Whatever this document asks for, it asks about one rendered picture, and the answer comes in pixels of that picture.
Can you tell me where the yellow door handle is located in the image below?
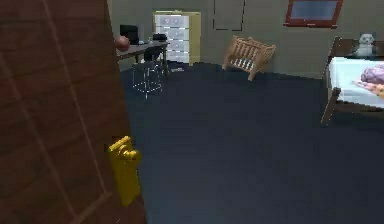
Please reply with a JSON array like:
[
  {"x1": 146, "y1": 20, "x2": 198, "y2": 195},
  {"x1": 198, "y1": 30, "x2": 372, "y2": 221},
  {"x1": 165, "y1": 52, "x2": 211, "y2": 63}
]
[{"x1": 108, "y1": 135, "x2": 142, "y2": 208}]

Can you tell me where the purple pillow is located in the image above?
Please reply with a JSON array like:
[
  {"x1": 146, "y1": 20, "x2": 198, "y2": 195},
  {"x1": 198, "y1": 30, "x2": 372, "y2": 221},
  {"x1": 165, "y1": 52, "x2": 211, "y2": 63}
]
[{"x1": 360, "y1": 63, "x2": 384, "y2": 85}]

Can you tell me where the light wooden armchair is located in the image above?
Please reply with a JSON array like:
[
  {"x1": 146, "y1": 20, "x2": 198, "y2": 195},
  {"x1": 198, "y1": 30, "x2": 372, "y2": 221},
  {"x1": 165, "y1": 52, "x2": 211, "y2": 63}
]
[{"x1": 221, "y1": 34, "x2": 277, "y2": 82}]

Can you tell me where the dark wooden desk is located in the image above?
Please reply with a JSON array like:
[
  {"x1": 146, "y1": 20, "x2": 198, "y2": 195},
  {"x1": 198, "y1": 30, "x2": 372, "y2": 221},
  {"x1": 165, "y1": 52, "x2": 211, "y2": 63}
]
[{"x1": 115, "y1": 40, "x2": 170, "y2": 80}]

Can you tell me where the yellow chest of drawers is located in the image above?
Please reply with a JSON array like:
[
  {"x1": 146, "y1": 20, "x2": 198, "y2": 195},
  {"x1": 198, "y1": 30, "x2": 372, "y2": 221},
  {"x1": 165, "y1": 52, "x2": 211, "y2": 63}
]
[{"x1": 152, "y1": 10, "x2": 202, "y2": 66}]

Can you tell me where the black framed wall picture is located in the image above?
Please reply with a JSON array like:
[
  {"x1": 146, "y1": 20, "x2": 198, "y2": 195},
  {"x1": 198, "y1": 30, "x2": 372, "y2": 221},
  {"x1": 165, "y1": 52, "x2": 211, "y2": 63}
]
[{"x1": 212, "y1": 0, "x2": 247, "y2": 32}]

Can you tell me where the black desk chair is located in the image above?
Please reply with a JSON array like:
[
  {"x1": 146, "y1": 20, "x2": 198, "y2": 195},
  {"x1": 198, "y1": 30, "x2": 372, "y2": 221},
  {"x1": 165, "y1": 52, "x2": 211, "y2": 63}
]
[{"x1": 131, "y1": 45, "x2": 167, "y2": 101}]

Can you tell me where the white teddy bear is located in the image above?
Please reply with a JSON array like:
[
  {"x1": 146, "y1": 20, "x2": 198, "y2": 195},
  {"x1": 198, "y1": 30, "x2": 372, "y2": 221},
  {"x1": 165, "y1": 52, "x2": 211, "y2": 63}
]
[{"x1": 353, "y1": 32, "x2": 379, "y2": 57}]

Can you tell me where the black laptop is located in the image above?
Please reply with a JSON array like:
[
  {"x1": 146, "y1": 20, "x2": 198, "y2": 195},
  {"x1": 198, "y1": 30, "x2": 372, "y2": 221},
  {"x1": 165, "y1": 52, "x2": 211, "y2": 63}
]
[{"x1": 119, "y1": 24, "x2": 146, "y2": 46}]

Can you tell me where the red framed window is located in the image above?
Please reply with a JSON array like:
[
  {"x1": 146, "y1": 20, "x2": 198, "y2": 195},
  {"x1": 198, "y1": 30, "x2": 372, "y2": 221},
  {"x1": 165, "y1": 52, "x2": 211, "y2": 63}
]
[{"x1": 283, "y1": 0, "x2": 344, "y2": 29}]

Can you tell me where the brown wooden room door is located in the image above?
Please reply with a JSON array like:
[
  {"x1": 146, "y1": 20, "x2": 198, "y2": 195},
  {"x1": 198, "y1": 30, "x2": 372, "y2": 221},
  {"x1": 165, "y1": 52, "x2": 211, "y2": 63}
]
[{"x1": 0, "y1": 0, "x2": 148, "y2": 224}]

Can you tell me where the dark wooden bed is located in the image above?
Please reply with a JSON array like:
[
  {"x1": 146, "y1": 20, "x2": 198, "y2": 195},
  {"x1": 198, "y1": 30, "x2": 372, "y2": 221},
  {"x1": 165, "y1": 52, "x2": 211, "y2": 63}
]
[{"x1": 320, "y1": 35, "x2": 384, "y2": 128}]

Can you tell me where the red ball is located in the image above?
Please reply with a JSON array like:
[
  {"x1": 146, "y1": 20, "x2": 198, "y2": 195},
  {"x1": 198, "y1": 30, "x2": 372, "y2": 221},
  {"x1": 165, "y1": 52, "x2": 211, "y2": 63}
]
[{"x1": 114, "y1": 35, "x2": 131, "y2": 52}]

